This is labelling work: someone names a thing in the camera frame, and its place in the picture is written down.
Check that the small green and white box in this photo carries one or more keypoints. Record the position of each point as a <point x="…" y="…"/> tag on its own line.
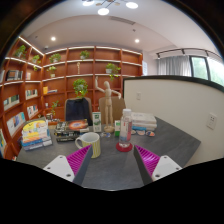
<point x="117" y="128"/>

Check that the green and white carton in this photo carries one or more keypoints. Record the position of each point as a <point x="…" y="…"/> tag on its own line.
<point x="97" y="121"/>

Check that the ceiling air vent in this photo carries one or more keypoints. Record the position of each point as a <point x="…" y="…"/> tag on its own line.
<point x="121" y="20"/>

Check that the flat round red coaster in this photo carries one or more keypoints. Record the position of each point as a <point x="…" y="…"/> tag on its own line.
<point x="124" y="149"/>

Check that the recessed ceiling spotlight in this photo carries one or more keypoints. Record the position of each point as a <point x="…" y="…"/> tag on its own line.
<point x="137" y="40"/>
<point x="53" y="38"/>

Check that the clear plastic water bottle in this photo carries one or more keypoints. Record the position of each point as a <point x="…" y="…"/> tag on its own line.
<point x="125" y="128"/>

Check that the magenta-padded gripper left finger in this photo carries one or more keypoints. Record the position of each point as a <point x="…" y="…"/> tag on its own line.
<point x="59" y="165"/>

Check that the stack of colourful books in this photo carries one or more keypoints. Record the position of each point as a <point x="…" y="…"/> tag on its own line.
<point x="35" y="133"/>

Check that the wooden artist mannequin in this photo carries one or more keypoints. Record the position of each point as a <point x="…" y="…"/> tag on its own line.
<point x="107" y="103"/>

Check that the window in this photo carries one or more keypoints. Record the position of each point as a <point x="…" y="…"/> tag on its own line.
<point x="208" y="68"/>

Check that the stack of dark books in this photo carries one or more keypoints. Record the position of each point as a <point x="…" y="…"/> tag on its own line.
<point x="71" y="128"/>

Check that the stack of white boxes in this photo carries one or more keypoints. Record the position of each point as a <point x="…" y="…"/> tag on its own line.
<point x="144" y="120"/>

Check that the yellow-striped white mug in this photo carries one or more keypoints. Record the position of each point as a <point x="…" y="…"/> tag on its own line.
<point x="91" y="143"/>

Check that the white wall socket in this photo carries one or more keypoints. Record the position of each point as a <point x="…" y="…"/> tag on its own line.
<point x="211" y="120"/>

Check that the ceiling lamp with round lights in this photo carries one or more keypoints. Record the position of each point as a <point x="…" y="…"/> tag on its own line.
<point x="103" y="11"/>

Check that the wooden shelf unit with books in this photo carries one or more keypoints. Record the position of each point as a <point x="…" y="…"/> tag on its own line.
<point x="60" y="86"/>

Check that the grey curtain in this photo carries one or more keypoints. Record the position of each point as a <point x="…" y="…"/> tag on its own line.
<point x="174" y="65"/>

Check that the black ceiling track rail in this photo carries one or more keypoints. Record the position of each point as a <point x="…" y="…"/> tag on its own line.
<point x="186" y="50"/>

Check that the chair with dark jacket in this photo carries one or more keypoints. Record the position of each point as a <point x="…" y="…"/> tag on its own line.
<point x="78" y="111"/>

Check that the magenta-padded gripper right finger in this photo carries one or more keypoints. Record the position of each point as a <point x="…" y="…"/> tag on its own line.
<point x="165" y="166"/>

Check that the tan chair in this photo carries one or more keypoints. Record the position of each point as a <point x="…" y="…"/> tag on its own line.
<point x="118" y="108"/>

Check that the white wall switch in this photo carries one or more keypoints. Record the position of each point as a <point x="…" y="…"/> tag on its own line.
<point x="138" y="96"/>

